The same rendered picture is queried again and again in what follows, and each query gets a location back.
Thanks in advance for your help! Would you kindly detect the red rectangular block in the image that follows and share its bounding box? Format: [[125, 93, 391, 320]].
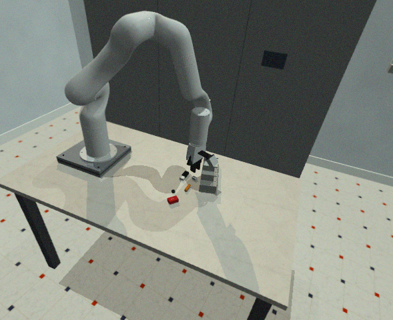
[[167, 196, 179, 204]]

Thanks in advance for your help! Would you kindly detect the grey rack of bins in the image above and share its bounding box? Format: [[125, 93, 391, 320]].
[[199, 157, 218, 194]]

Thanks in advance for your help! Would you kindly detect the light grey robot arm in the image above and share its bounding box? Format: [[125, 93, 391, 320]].
[[65, 11, 212, 163]]

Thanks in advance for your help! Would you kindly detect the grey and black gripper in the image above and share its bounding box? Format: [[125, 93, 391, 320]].
[[186, 143, 206, 173]]

